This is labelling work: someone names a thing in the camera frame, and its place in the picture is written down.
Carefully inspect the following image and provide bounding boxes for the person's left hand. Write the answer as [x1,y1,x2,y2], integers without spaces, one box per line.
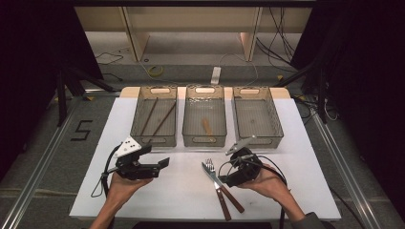
[105,171,155,209]

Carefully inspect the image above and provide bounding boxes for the person's right hand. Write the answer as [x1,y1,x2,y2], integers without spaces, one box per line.
[237,163,292,206]

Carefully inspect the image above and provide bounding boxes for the white power strip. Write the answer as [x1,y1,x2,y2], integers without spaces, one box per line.
[210,66,223,86]

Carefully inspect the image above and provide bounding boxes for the knife with brown handle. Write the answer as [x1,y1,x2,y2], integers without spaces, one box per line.
[201,161,245,215]

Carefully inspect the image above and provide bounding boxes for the bundle of black cables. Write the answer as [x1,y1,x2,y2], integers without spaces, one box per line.
[255,7,300,73]

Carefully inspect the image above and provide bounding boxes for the black metal stand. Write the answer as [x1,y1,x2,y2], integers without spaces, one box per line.
[54,67,117,128]
[272,59,330,125]

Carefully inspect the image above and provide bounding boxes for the hand-held gripper black cable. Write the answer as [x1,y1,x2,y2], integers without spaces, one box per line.
[218,154,288,229]
[90,144,121,198]

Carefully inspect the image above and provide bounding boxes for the white table cover sheet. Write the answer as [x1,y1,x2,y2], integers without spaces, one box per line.
[69,86,342,221]

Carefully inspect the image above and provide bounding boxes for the aluminium floor rail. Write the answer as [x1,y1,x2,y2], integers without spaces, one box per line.
[0,89,123,229]
[309,109,381,229]

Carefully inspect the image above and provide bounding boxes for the left hand-held gripper black cable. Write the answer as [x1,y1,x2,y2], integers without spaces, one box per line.
[90,144,121,198]

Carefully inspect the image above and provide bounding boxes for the white cable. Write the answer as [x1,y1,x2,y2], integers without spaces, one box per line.
[219,52,260,88]

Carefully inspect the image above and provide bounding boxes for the grey translucent plastic bin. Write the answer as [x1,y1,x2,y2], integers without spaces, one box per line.
[129,85,179,149]
[181,84,228,148]
[232,85,285,150]

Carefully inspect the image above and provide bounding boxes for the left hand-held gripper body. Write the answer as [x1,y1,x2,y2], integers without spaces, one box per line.
[113,135,160,181]

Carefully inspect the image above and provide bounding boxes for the thin black floor cable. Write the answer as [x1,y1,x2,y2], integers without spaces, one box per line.
[94,51,125,82]

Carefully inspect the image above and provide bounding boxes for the fork with brown handle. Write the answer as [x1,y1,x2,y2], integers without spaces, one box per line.
[204,157,232,222]

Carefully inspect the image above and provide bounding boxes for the beige wooden shelf unit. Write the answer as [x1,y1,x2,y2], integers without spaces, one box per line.
[74,6,313,63]

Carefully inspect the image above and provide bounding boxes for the right hand-held gripper black cable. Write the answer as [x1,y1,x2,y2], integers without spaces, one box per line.
[218,154,288,229]

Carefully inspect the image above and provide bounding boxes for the spoon with light wooden handle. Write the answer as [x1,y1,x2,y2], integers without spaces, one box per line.
[202,117,216,141]

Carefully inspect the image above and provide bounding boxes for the tangled floor cables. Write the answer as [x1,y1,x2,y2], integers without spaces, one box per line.
[293,94,339,124]

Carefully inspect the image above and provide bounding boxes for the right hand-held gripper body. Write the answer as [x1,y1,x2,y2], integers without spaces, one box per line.
[224,135,265,188]

